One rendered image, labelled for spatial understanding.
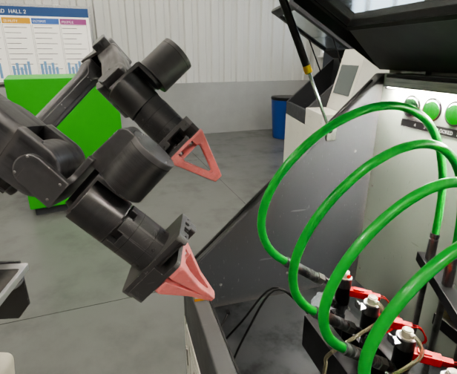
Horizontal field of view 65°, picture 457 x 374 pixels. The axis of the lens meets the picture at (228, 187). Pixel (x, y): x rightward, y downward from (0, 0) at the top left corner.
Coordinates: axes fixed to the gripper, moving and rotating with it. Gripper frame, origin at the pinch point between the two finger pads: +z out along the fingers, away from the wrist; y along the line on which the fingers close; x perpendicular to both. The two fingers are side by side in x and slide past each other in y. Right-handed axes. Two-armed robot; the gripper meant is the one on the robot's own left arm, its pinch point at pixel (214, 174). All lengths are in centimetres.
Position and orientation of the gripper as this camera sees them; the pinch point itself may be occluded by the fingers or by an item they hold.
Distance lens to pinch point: 57.6
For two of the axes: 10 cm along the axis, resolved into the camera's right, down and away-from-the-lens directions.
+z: 7.1, 6.9, 1.5
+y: -1.1, -1.0, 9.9
